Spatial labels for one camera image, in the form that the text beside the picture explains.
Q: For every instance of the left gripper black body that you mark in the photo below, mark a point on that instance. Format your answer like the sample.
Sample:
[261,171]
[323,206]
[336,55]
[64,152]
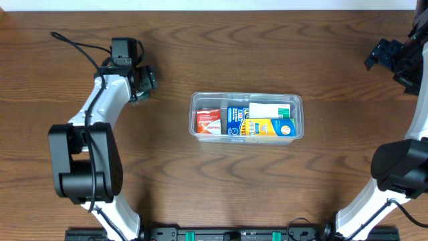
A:
[148,83]

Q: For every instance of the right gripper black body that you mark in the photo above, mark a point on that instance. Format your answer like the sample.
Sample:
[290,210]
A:
[390,53]

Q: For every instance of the green Zam-Buk box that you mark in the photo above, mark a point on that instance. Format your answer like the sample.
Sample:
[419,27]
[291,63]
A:
[142,98]

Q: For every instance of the red ActiFast box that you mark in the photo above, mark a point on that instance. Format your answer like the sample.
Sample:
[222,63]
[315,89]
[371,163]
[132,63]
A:
[209,121]

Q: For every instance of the blue Kool Fever box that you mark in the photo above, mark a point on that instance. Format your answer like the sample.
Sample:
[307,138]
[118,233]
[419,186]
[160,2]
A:
[236,120]

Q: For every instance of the white Panadol box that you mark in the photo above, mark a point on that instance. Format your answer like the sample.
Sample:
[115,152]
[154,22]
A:
[258,110]

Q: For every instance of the yellow Woods box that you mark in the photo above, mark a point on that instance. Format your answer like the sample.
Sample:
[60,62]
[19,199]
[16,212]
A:
[278,127]

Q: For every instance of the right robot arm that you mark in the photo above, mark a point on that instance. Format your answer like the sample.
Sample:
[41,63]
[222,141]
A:
[399,169]

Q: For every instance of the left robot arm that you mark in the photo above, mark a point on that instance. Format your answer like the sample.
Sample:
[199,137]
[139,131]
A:
[84,157]

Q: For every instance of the clear plastic container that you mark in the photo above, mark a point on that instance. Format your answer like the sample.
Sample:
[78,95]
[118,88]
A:
[223,100]

